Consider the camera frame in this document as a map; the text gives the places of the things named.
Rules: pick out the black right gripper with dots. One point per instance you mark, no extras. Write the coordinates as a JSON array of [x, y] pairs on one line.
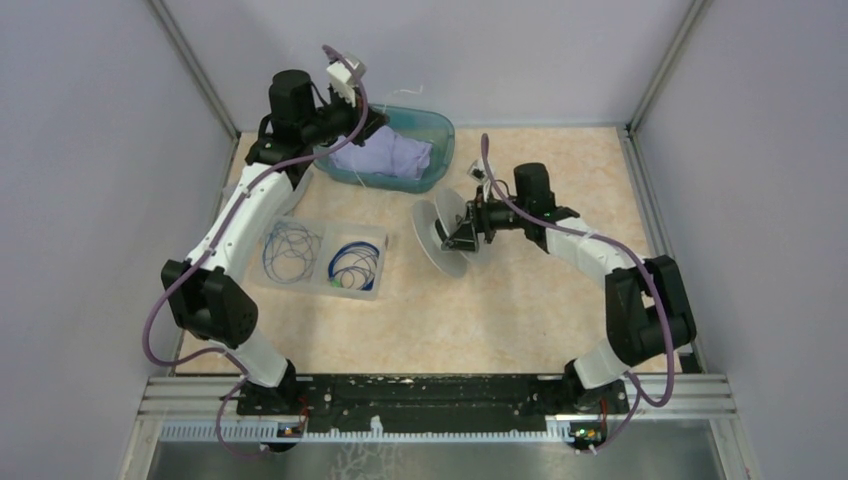
[[481, 214]]

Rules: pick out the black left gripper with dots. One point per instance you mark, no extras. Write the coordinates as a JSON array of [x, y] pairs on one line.
[[373, 121]]

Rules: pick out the white perforated cable spool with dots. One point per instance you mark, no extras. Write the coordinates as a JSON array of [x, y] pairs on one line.
[[434, 221]]

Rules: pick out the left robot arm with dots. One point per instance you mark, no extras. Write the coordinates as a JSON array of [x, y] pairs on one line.
[[203, 291]]

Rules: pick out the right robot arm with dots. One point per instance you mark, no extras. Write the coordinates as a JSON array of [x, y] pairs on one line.
[[646, 304]]

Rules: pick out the lavender cloth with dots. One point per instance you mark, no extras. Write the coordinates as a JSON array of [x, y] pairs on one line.
[[386, 153]]

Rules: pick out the clear plastic divided tray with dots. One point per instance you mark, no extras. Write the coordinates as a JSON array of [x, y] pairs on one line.
[[320, 257]]

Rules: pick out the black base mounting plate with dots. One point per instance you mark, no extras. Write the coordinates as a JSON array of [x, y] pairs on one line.
[[438, 404]]

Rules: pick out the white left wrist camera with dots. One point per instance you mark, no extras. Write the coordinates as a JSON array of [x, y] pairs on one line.
[[343, 76]]

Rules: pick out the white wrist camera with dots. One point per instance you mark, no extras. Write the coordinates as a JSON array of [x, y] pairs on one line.
[[478, 172], [343, 76]]

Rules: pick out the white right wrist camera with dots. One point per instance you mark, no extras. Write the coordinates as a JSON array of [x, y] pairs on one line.
[[478, 172]]

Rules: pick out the blue cable coil green connector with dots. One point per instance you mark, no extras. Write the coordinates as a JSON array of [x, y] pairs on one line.
[[354, 266]]

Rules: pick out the white slotted cable duct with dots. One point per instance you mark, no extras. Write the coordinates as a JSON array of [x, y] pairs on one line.
[[271, 432]]

